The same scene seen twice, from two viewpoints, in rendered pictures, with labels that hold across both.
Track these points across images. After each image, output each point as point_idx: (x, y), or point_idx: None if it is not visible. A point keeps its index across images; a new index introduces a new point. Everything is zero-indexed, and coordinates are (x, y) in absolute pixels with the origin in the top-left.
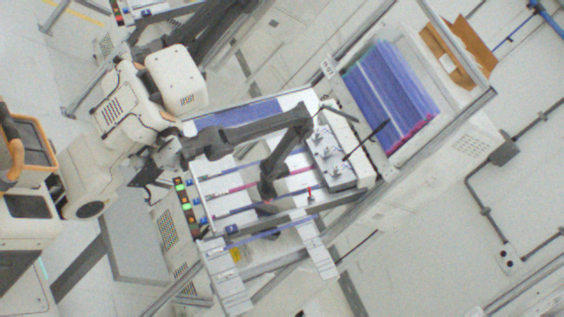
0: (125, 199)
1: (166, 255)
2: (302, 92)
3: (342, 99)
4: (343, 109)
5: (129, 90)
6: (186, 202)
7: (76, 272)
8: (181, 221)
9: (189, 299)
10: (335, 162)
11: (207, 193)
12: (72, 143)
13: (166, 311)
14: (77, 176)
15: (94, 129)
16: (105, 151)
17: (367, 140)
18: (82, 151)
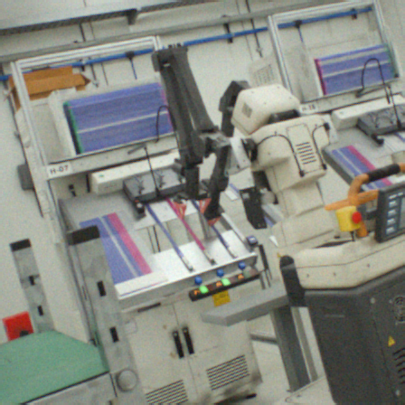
0: (254, 298)
1: (192, 400)
2: (70, 206)
3: (99, 163)
4: (81, 188)
5: (293, 129)
6: (221, 282)
7: (307, 372)
8: (164, 372)
9: (269, 334)
10: (168, 175)
11: (208, 266)
12: (298, 232)
13: (243, 403)
14: (324, 235)
15: (296, 197)
16: (317, 191)
17: (150, 149)
18: (306, 222)
